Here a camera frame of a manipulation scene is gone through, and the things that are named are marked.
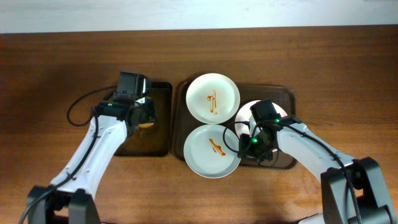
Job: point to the cream plate with ketchup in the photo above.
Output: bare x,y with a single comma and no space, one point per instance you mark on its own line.
212,98

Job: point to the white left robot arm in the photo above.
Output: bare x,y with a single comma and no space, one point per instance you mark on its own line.
70,196

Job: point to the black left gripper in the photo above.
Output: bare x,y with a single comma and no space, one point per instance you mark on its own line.
144,116

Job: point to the yellow sponge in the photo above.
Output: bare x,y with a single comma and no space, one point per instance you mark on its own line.
146,125

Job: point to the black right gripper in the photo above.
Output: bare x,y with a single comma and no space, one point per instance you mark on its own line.
256,154

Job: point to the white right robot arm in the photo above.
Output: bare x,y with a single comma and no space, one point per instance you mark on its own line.
353,190

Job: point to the white plate with ketchup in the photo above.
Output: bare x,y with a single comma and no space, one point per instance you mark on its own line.
209,151

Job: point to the small black tray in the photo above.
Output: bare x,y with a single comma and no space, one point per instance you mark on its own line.
153,141

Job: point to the large brown serving tray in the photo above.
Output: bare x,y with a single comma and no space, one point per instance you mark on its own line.
185,123

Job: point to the pink plate with ketchup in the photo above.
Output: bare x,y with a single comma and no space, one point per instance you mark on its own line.
244,114

